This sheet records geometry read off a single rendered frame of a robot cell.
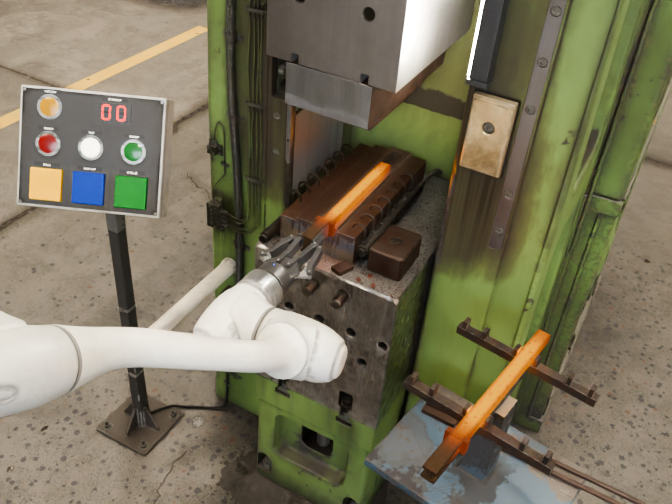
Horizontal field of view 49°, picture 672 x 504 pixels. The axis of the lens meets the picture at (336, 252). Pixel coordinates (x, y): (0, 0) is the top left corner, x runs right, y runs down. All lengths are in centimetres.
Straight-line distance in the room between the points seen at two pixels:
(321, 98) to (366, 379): 71
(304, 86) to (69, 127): 59
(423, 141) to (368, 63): 62
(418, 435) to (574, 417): 117
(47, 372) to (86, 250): 233
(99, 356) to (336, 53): 76
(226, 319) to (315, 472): 97
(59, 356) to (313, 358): 49
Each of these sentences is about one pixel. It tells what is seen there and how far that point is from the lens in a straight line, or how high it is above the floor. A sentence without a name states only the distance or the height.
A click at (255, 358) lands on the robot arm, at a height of 110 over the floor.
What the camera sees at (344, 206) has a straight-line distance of 176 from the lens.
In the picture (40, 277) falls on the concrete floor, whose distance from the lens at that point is 322.
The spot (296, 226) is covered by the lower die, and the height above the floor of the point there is 96.
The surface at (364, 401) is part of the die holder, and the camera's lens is 192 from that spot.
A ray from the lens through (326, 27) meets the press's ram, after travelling 151.
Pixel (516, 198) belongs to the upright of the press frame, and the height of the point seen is 114.
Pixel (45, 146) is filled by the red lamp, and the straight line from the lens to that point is 187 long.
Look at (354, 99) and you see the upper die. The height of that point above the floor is 133.
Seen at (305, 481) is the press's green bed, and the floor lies 10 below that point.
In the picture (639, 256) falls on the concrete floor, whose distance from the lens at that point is 369.
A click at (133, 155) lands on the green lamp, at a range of 180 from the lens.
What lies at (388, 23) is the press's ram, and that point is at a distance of 144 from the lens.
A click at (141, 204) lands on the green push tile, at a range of 180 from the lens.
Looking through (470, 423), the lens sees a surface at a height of 94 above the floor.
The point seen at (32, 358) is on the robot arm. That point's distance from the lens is 100.
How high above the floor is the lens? 199
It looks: 38 degrees down
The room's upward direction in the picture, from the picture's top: 5 degrees clockwise
